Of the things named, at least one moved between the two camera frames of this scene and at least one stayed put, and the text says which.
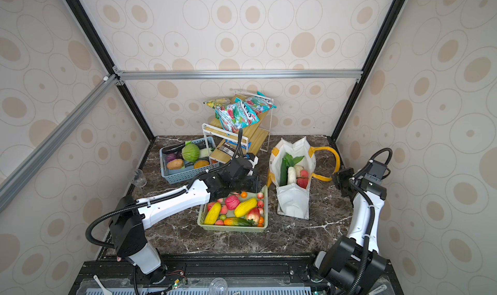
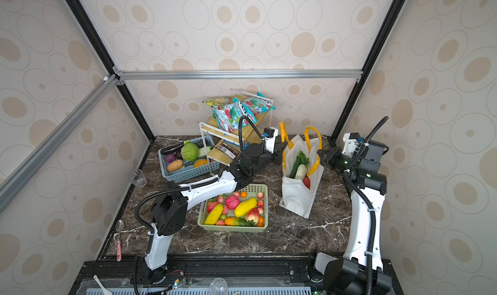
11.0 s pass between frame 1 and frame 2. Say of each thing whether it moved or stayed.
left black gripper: moved
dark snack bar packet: stayed
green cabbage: stayed
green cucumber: moved
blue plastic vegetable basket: stayed
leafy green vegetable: moved
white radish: moved
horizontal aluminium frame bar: stayed
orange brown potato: stayed
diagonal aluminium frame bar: stayed
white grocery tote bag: moved
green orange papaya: stayed
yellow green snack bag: stayed
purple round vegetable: stayed
